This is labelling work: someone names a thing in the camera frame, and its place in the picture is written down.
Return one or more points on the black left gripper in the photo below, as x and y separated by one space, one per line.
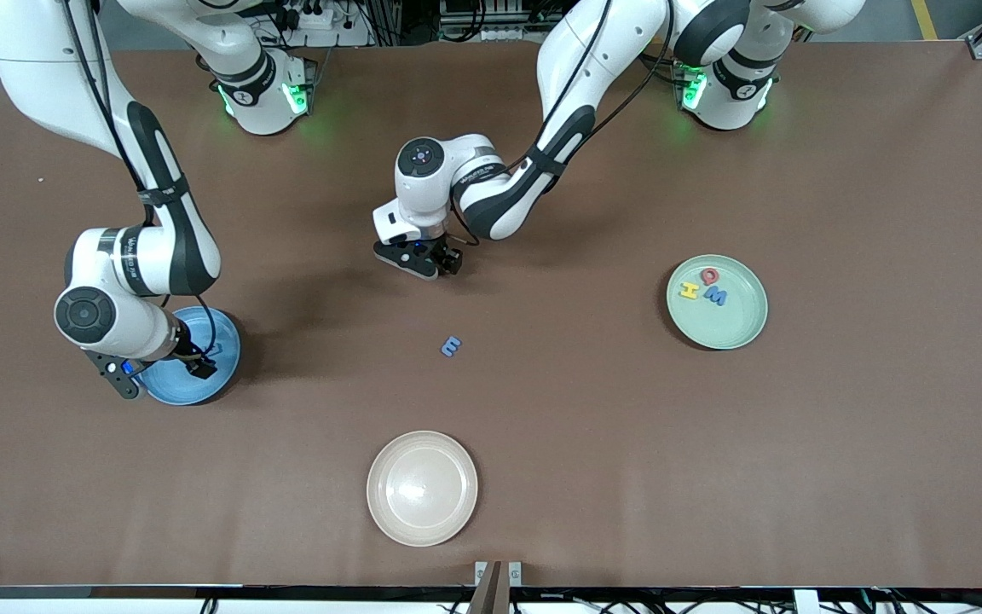
442 253

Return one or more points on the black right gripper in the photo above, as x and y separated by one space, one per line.
188 352

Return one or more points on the yellow foam letter H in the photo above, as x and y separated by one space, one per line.
690 292

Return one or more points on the red foam letter Q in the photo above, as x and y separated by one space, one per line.
705 276

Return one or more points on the blue foam letter M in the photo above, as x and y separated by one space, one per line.
715 298

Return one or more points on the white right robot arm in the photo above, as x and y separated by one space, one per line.
141 256

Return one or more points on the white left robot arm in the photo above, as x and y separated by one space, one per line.
448 162

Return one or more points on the blue plate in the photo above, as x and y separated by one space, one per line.
176 388

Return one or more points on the blue foam letter E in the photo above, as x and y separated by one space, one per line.
447 347

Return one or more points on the beige plate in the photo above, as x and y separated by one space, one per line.
423 488

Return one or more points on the white power strip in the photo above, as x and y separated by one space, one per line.
316 17

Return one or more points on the pale green plate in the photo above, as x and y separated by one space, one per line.
730 324

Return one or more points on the brown table cover sheet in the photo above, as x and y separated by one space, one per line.
713 477

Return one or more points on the aluminium frame post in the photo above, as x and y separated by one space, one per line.
384 21

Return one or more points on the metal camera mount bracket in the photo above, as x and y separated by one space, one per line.
487 593

